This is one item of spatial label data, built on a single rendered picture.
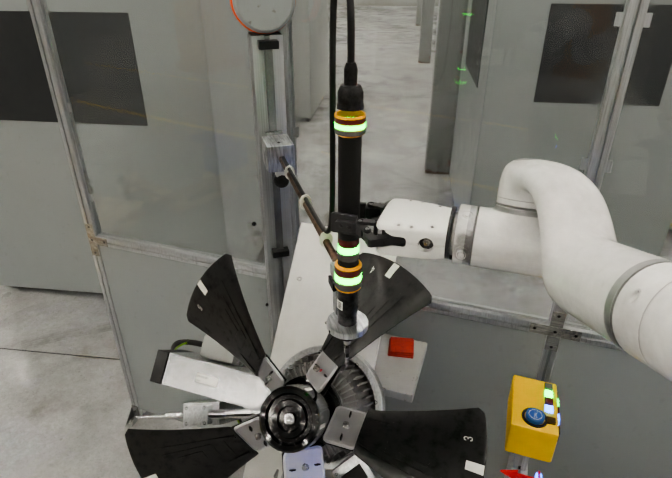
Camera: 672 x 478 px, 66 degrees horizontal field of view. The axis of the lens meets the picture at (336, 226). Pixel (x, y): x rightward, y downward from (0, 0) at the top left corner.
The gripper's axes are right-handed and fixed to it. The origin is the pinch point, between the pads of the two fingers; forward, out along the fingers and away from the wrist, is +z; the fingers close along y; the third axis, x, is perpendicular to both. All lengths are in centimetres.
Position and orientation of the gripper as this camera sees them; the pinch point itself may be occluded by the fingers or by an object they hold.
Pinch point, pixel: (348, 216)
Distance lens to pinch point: 77.8
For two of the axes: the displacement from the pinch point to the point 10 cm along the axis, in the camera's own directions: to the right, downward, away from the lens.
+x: 0.0, -8.8, -4.7
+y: 3.2, -4.5, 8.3
